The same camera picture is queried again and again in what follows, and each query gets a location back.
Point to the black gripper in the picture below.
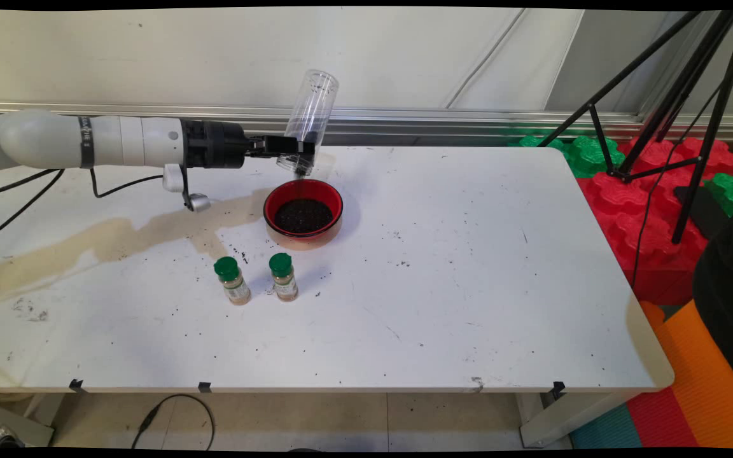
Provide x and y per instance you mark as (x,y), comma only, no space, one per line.
(214,144)

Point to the clear plastic jar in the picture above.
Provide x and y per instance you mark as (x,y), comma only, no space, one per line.
(314,102)

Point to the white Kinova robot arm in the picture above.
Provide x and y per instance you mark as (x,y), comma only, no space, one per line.
(131,141)

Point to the red and black bowl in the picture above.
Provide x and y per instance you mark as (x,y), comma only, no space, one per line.
(290,191)

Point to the green-capped spice bottle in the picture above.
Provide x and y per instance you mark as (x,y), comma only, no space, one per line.
(234,286)
(285,283)

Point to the large green foam block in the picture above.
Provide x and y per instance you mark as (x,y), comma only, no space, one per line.
(589,156)

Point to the white table leg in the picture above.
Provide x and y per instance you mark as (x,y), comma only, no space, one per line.
(42,407)
(551,423)

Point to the red foam blocks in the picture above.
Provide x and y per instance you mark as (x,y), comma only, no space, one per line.
(640,229)

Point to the teal foam mat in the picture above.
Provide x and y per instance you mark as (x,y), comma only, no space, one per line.
(605,429)

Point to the black tripod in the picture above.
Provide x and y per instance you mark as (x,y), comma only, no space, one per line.
(716,114)

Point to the small green foam block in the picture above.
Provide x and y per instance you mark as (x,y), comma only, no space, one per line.
(729,191)

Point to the red foam mat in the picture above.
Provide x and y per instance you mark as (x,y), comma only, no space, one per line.
(659,420)

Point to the large black object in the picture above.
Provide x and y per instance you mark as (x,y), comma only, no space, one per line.
(729,286)

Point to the orange foam mat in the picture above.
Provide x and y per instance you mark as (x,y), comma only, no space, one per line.
(704,381)

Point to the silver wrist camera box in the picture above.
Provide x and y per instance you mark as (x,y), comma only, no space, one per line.
(196,202)

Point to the aluminium rail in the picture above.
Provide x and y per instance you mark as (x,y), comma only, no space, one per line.
(436,121)

